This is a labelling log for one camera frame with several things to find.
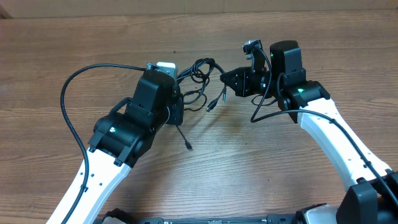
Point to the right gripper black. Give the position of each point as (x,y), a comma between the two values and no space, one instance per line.
(241,87)

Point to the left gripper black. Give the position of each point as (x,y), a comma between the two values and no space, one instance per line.
(176,102)

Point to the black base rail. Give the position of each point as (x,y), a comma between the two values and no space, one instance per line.
(214,221)

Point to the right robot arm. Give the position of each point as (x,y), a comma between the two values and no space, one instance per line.
(370,184)

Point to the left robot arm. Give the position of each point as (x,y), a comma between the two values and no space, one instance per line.
(118,140)

